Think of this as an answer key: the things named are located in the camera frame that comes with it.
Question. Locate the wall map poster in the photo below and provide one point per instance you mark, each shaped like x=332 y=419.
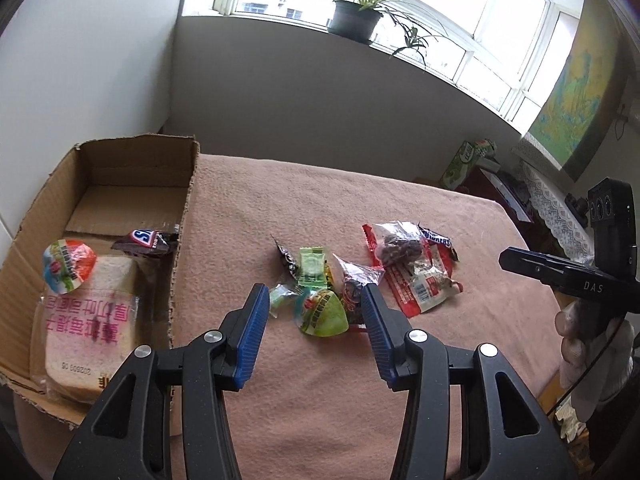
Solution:
x=575 y=100

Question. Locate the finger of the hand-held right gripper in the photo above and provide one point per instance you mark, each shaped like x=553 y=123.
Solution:
x=530 y=262

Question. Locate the person's right hand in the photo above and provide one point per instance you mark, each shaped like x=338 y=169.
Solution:
x=580 y=340

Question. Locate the dark candy wrapper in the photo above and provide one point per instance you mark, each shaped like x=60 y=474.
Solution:
x=286 y=259

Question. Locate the green jelly cup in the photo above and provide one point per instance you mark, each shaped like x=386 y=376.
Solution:
x=325 y=315

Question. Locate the brown cardboard box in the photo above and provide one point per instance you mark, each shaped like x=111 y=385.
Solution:
x=125 y=170

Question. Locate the red and white snack packet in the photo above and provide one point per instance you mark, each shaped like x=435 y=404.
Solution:
x=425 y=285

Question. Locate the green candy packet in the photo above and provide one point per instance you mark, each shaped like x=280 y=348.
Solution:
x=312 y=265

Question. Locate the dark red cabinet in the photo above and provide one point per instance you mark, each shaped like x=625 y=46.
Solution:
x=495 y=185

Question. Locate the sliced bread packet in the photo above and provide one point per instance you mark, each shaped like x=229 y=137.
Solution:
x=85 y=330

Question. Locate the white lace cloth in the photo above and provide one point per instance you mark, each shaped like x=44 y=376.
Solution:
x=555 y=205

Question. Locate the clear green candy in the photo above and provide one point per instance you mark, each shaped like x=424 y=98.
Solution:
x=280 y=300

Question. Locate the jelly cup with red lid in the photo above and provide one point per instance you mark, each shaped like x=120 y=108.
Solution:
x=67 y=265

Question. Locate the brown chocolate bar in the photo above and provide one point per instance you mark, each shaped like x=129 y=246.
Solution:
x=437 y=240
x=145 y=242

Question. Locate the red clear packet of dates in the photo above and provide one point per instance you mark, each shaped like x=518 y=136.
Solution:
x=397 y=247

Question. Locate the clear packet of dark snack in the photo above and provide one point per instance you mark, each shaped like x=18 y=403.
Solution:
x=356 y=280

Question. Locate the green carton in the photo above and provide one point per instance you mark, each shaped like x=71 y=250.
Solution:
x=457 y=167

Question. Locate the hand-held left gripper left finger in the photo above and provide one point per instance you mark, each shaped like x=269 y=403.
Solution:
x=252 y=330

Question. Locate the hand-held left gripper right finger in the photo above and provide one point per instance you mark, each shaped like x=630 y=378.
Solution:
x=377 y=335

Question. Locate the white framed window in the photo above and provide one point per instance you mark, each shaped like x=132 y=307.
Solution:
x=500 y=10

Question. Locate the potted spider plant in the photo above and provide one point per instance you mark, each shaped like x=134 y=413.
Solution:
x=352 y=20

